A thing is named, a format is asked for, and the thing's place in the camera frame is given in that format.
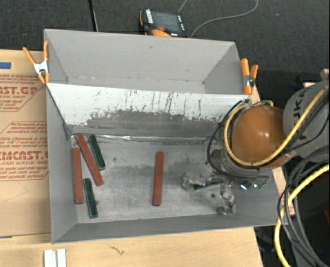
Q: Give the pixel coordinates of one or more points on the black cylinder on white bracket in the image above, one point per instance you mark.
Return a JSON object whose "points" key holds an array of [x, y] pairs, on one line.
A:
{"points": [[254, 183]]}

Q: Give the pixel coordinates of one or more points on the red-brown flat block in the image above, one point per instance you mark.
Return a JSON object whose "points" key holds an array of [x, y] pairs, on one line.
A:
{"points": [[89, 160], [158, 178], [78, 177]]}

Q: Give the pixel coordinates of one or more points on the dark green flat block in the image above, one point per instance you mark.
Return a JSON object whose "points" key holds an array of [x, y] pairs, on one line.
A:
{"points": [[90, 198], [97, 152]]}

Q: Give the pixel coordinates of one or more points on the grey metal bin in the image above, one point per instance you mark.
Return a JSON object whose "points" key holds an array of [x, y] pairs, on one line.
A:
{"points": [[131, 65]]}

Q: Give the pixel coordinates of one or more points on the brown cardboard board red print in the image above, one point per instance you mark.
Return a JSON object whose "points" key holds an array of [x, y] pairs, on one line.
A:
{"points": [[20, 199]]}

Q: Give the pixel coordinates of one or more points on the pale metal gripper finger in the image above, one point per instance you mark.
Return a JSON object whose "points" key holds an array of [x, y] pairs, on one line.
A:
{"points": [[227, 202], [194, 182]]}

